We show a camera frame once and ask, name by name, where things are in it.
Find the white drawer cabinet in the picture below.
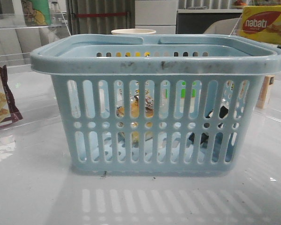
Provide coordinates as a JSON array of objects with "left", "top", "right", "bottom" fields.
[{"left": 135, "top": 0, "right": 178, "bottom": 34}]

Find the clear acrylic left shelf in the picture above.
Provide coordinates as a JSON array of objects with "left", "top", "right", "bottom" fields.
[{"left": 0, "top": 13, "right": 70, "bottom": 67}]

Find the light blue plastic basket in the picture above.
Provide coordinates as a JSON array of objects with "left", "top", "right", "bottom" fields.
[{"left": 30, "top": 34, "right": 281, "bottom": 175}]

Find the beige snack box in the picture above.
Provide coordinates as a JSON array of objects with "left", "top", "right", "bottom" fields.
[{"left": 256, "top": 75, "right": 275, "bottom": 109}]

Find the brown cracker snack bag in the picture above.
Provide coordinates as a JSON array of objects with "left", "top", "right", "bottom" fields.
[{"left": 0, "top": 66, "right": 23, "bottom": 128}]

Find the white paper cup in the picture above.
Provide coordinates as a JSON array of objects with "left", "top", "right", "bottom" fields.
[{"left": 111, "top": 28, "right": 156, "bottom": 35}]

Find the yellow nabati wafer box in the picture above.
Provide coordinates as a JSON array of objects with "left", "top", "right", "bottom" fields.
[{"left": 238, "top": 5, "right": 281, "bottom": 45}]

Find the green cartoon snack package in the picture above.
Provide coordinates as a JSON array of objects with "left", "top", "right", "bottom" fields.
[{"left": 21, "top": 0, "right": 52, "bottom": 26}]

